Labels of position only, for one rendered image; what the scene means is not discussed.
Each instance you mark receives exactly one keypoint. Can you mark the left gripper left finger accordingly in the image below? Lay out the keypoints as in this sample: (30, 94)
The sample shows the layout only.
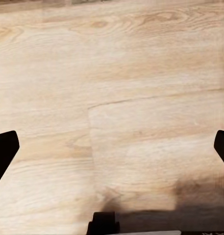
(9, 146)

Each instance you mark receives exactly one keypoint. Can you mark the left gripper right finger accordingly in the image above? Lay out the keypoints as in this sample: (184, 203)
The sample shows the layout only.
(219, 143)

